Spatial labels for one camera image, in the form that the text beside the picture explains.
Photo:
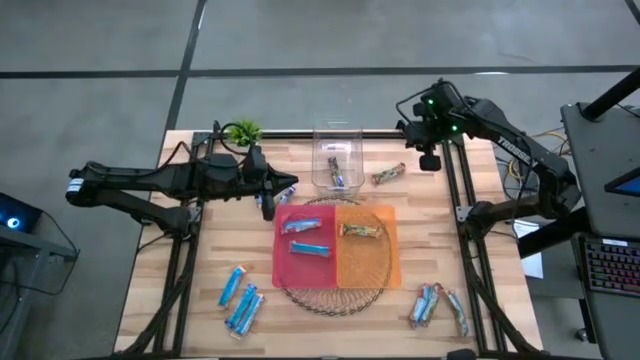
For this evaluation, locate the grey desk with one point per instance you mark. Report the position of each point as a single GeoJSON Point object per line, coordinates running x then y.
{"type": "Point", "coordinates": [590, 165]}

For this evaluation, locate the black pole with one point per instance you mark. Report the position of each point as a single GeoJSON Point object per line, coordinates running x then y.
{"type": "Point", "coordinates": [612, 95]}

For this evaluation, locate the clear plastic bin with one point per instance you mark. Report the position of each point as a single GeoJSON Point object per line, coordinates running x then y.
{"type": "Point", "coordinates": [350, 150]}

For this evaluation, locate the green Chewy granola bar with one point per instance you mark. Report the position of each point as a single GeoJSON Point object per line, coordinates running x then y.
{"type": "Point", "coordinates": [457, 312]}
{"type": "Point", "coordinates": [361, 230]}

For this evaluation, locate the black side cart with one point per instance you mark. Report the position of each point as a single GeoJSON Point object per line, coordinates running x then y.
{"type": "Point", "coordinates": [30, 245]}

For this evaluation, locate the backlit keyboard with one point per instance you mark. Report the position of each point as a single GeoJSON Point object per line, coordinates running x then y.
{"type": "Point", "coordinates": [615, 267]}

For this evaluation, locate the orange translucent plastic bin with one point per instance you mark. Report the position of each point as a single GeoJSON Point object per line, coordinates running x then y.
{"type": "Point", "coordinates": [360, 275]}

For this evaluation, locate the black computer blue light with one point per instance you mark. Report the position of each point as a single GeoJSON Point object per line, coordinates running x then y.
{"type": "Point", "coordinates": [15, 222]}

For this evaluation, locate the black aluminium table frame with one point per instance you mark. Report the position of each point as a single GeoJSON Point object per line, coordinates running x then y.
{"type": "Point", "coordinates": [290, 135]}

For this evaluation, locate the white paper sheet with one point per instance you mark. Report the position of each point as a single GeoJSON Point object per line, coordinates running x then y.
{"type": "Point", "coordinates": [532, 260]}

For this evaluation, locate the small green potted plant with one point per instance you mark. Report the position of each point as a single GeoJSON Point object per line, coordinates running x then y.
{"type": "Point", "coordinates": [244, 132]}

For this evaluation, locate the black equipment stand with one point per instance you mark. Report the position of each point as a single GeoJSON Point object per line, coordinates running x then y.
{"type": "Point", "coordinates": [550, 232]}

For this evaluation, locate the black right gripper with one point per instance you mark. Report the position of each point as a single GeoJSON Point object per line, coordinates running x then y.
{"type": "Point", "coordinates": [420, 134]}

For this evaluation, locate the tablet screen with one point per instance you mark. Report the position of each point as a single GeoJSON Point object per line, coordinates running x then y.
{"type": "Point", "coordinates": [630, 186]}

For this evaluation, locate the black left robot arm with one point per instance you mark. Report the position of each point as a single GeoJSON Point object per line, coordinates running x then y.
{"type": "Point", "coordinates": [150, 180]}

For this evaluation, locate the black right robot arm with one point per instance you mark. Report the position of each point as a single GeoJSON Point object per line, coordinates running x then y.
{"type": "Point", "coordinates": [520, 150]}

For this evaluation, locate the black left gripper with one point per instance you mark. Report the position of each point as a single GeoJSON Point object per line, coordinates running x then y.
{"type": "Point", "coordinates": [257, 175]}

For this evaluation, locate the grey metal bracket plate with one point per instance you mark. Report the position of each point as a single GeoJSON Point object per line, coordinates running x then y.
{"type": "Point", "coordinates": [462, 214]}
{"type": "Point", "coordinates": [195, 214]}

